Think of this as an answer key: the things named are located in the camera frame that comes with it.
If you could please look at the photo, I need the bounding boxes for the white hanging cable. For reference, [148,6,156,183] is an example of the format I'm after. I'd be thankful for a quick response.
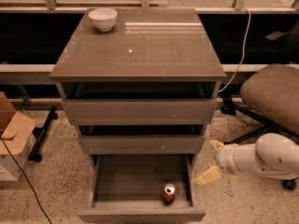
[217,7,252,94]

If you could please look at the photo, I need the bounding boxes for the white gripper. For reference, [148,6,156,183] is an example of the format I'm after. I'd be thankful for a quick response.
[195,140,259,186]

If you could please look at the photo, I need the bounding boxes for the grey top drawer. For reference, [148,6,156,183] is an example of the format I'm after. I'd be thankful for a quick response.
[62,99,216,125]

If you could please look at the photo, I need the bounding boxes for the grey drawer cabinet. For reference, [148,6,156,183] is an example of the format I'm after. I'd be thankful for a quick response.
[49,7,227,173]

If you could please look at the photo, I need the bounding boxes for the brown office chair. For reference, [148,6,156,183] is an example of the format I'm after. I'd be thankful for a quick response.
[222,64,299,189]

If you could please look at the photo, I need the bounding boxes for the grey open bottom drawer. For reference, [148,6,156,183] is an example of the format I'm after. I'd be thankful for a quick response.
[78,154,206,223]

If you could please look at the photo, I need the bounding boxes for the white ceramic bowl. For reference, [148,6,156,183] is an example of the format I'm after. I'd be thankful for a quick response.
[88,8,118,32]

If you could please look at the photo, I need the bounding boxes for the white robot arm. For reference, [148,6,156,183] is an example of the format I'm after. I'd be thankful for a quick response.
[195,133,299,186]

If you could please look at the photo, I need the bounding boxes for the black floor cable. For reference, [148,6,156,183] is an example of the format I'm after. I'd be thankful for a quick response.
[0,137,52,224]

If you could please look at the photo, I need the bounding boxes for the black caster leg stand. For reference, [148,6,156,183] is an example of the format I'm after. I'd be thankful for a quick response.
[28,107,58,162]

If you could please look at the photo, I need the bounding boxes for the cardboard box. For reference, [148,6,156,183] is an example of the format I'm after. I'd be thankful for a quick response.
[0,92,36,181]

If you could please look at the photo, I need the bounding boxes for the grey middle drawer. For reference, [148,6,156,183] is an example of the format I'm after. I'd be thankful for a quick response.
[78,135,204,154]

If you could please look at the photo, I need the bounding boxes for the red coke can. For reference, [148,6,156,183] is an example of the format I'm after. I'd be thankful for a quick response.
[162,183,176,204]

